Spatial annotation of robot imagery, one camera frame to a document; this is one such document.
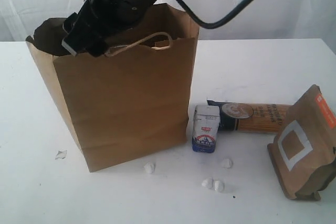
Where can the spaghetti pasta packet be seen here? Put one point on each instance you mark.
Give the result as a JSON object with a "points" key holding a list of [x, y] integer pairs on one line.
{"points": [[252, 118]]}

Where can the brown paper bag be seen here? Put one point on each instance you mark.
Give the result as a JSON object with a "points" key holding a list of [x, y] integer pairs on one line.
{"points": [[131, 102]]}

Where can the brown kraft pouch orange label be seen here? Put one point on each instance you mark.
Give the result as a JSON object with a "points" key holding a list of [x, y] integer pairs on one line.
{"points": [[303, 151]]}

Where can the clear plastic scrap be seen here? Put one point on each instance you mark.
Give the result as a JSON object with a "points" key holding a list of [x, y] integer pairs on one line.
{"points": [[61, 155]]}

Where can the small white blue carton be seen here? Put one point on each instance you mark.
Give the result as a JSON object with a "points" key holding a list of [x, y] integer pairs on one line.
{"points": [[205, 127]]}

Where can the white pebble near carton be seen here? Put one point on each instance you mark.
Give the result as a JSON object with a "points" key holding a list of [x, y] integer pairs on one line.
{"points": [[226, 163]]}

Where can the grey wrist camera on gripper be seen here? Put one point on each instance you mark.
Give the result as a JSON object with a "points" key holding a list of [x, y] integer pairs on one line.
{"points": [[76, 37]]}

